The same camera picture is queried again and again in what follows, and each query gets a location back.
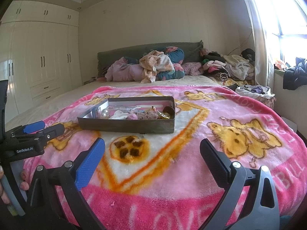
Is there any white built-in wardrobe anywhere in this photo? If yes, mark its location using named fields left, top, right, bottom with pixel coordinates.
left=1, top=1, right=82, bottom=122

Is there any dark floral quilt roll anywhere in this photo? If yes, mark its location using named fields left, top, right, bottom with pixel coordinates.
left=120, top=46, right=184, bottom=83

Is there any pink pompom hair clip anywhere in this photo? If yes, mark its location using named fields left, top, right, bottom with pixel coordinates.
left=126, top=113, right=138, bottom=120

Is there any grey cardboard box tray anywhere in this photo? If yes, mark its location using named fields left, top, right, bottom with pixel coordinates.
left=78, top=96, right=175, bottom=134

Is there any brown claw hair clip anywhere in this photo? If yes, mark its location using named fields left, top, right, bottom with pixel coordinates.
left=163, top=106, right=175, bottom=117

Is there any floral laundry bag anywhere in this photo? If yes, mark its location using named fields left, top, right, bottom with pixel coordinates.
left=235, top=85, right=276, bottom=110

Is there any cream window curtain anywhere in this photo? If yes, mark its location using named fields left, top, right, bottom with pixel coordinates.
left=244, top=0, right=274, bottom=89

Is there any pink cartoon bear blanket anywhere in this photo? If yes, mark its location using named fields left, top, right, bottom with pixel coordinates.
left=22, top=85, right=307, bottom=230

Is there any person's left hand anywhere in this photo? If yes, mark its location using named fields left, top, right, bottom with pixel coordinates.
left=0, top=164, right=31, bottom=205

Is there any pile of mixed clothes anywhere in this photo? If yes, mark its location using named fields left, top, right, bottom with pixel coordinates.
left=200, top=48, right=255, bottom=84

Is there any dark jacket on sill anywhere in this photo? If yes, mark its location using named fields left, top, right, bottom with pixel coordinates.
left=283, top=57, right=307, bottom=90

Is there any clear plastic packet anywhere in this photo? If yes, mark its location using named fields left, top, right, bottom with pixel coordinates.
left=112, top=105, right=141, bottom=113

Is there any pink pyjama bundle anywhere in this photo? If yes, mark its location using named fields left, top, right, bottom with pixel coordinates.
left=105, top=57, right=144, bottom=82

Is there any bag of yellow rings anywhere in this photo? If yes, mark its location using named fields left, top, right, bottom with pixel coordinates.
left=158, top=113, right=171, bottom=120

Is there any pearl hair clip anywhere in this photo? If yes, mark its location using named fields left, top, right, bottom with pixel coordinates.
left=98, top=109, right=110, bottom=119

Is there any dark green headboard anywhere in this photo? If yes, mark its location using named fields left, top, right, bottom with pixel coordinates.
left=97, top=40, right=205, bottom=79

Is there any pink floral scrunchie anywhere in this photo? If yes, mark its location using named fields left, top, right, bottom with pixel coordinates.
left=136, top=111, right=159, bottom=120

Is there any peach patterned cloth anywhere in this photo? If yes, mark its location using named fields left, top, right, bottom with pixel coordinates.
left=139, top=50, right=174, bottom=83

